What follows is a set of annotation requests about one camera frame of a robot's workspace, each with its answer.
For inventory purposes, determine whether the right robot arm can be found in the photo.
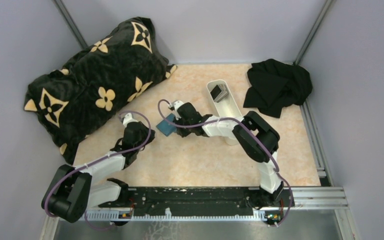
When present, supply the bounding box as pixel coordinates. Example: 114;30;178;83
169;100;283;194

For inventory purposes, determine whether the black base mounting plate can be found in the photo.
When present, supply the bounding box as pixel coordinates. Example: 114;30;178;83
99;186;295;217

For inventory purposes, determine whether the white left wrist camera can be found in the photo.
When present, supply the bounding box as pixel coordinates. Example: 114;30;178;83
121;113;137;127

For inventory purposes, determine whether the blue leather card holder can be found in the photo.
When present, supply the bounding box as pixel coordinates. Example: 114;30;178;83
156;113;177;137

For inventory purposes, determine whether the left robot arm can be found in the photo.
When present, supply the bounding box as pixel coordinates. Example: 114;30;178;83
41;121;156;223

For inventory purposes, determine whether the black cloth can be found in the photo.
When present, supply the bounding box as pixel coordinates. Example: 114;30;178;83
243;58;313;119

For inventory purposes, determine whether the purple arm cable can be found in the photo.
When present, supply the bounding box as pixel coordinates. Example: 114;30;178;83
157;98;294;228
42;110;153;231

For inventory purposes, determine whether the white oblong plastic bin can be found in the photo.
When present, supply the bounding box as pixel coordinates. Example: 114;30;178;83
202;79;243;146

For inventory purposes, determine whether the aluminium front rail frame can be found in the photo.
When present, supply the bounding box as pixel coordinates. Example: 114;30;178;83
39;186;359;240

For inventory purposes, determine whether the black flower-patterned pillow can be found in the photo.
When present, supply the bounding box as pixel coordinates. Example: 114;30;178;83
24;16;177;164

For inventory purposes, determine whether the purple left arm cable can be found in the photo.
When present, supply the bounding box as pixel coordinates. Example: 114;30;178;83
42;110;153;231

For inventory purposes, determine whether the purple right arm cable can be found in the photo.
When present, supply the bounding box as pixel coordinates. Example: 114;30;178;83
157;98;294;228

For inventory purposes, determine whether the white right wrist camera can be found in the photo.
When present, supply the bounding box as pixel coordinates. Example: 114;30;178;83
171;100;185;112

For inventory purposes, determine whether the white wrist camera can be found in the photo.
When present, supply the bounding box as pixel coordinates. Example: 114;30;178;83
121;113;137;127
171;100;185;112

